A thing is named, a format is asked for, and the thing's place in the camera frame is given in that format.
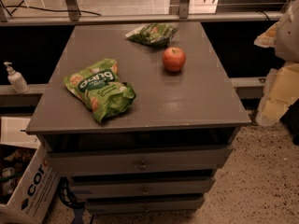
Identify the dark green snack bag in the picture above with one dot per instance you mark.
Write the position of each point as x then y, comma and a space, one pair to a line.
154, 34

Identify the white cardboard box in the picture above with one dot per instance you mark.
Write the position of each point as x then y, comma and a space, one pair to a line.
28, 182

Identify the white pump bottle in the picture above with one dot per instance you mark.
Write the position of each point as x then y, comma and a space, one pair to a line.
16, 79

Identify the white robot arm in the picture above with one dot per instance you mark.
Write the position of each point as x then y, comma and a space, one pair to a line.
287, 37

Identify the green rice chip bag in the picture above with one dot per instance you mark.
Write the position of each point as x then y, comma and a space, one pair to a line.
98, 86

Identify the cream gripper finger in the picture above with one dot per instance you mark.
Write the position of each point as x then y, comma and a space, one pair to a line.
267, 39
281, 90

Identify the grey drawer cabinet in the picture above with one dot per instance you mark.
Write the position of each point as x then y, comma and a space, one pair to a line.
163, 152

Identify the red apple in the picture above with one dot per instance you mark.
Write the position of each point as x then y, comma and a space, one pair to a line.
174, 59

